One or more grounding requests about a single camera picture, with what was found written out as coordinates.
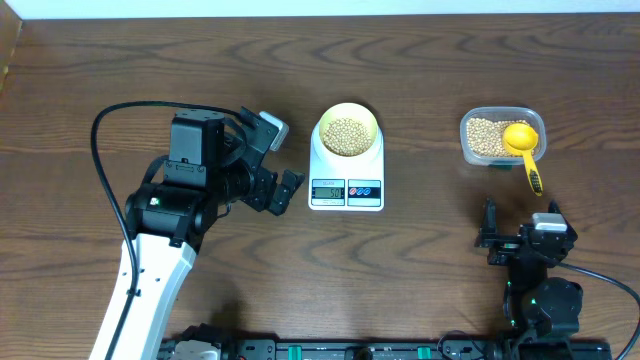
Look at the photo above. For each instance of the white digital kitchen scale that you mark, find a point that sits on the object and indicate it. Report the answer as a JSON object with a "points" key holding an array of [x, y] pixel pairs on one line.
{"points": [[338, 183]]}

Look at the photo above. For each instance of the soybeans in container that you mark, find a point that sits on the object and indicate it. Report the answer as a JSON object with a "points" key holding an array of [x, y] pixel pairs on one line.
{"points": [[484, 136]]}

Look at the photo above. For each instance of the clear plastic container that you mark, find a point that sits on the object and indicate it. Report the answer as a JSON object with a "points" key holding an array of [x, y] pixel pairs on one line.
{"points": [[503, 113]]}

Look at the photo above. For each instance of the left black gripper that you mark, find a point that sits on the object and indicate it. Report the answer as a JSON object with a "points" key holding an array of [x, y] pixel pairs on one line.
{"points": [[257, 196]]}

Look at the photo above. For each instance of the soybeans in bowl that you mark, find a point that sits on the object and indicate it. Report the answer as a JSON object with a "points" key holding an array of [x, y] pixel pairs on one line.
{"points": [[347, 137]]}

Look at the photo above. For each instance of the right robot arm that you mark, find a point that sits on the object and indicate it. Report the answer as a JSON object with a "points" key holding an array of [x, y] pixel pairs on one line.
{"points": [[543, 310]]}

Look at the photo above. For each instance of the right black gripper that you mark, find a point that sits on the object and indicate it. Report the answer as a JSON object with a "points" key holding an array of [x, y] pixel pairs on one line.
{"points": [[507, 247]]}

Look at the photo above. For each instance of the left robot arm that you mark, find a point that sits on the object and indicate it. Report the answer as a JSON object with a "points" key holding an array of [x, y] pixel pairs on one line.
{"points": [[214, 160]]}

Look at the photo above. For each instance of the pale yellow bowl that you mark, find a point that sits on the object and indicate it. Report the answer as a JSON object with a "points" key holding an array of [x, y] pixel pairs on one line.
{"points": [[350, 110]]}

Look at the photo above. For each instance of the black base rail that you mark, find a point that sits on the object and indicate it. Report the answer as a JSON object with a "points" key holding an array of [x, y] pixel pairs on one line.
{"points": [[448, 348]]}

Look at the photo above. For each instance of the yellow measuring scoop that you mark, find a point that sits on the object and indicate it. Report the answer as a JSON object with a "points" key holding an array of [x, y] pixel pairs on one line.
{"points": [[520, 139]]}

